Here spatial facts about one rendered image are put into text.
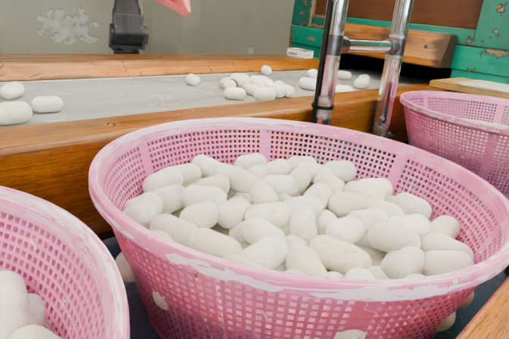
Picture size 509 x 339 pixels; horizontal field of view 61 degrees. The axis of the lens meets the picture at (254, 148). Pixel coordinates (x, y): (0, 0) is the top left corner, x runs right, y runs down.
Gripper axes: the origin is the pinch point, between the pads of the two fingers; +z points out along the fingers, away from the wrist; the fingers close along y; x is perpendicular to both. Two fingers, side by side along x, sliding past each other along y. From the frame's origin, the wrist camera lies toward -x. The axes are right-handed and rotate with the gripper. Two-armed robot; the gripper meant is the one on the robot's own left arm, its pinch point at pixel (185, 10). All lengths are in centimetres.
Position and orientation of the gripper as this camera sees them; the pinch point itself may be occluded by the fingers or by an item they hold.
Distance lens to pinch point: 79.5
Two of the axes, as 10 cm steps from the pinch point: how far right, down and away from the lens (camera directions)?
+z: 4.7, 8.3, -3.0
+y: 7.1, -1.5, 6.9
